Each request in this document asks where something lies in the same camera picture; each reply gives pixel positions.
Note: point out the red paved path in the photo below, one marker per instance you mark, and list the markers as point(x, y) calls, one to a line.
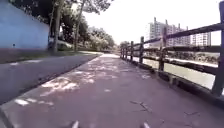
point(110, 96)

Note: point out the dark wooden fence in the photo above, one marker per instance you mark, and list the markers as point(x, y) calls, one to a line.
point(141, 50)

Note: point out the pale tall building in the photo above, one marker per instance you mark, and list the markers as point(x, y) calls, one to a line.
point(201, 39)
point(153, 31)

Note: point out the group of trees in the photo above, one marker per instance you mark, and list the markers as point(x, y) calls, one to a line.
point(56, 30)

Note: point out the robot's own part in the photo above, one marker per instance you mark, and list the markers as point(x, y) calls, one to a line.
point(145, 125)
point(75, 124)

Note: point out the dark kerb line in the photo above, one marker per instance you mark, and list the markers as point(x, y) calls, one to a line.
point(40, 84)

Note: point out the pale water channel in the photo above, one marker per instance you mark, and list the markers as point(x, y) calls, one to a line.
point(190, 73)

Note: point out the bank with bushes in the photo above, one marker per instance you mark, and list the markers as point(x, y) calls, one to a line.
point(193, 56)

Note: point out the grey asphalt lane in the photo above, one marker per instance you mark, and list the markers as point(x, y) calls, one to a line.
point(26, 75)

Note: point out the grassy soil verge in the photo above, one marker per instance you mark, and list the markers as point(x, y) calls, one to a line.
point(20, 55)

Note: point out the blue-grey wall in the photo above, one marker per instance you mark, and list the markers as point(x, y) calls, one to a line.
point(23, 31)

